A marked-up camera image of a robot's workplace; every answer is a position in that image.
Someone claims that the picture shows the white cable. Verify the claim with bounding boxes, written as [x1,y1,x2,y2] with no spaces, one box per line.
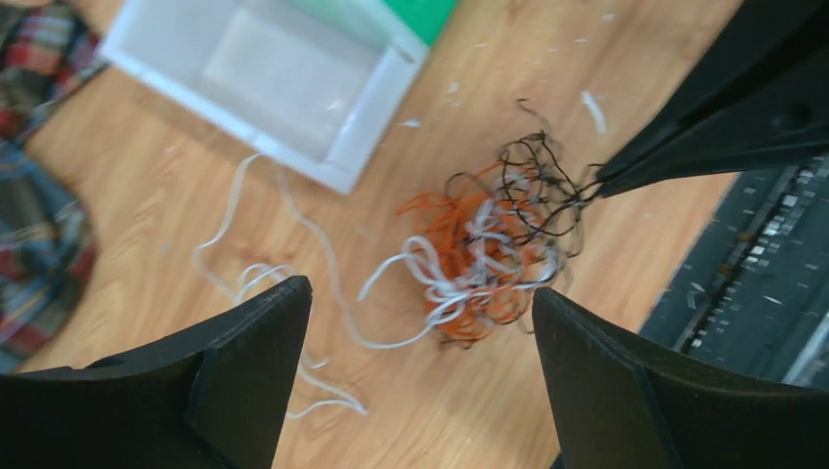
[191,152,442,421]

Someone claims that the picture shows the white plastic bin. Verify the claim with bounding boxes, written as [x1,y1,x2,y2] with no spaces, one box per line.
[99,0,430,193]

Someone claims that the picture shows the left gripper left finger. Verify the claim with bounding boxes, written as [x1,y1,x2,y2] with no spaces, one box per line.
[1,276,313,468]

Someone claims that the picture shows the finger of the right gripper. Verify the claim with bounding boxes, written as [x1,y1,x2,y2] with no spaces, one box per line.
[595,0,828,197]

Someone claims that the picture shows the green plastic bin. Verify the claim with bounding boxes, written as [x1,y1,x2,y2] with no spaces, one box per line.
[384,0,458,48]

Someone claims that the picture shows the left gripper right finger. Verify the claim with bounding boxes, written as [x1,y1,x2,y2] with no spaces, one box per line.
[532,287,828,468]

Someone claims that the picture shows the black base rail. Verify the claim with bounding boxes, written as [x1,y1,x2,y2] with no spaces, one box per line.
[640,155,828,390]

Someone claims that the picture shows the orange white black cables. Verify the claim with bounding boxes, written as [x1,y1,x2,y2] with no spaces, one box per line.
[357,98,603,351]

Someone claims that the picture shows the plaid cloth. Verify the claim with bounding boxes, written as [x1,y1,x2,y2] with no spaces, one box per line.
[1,1,106,374]

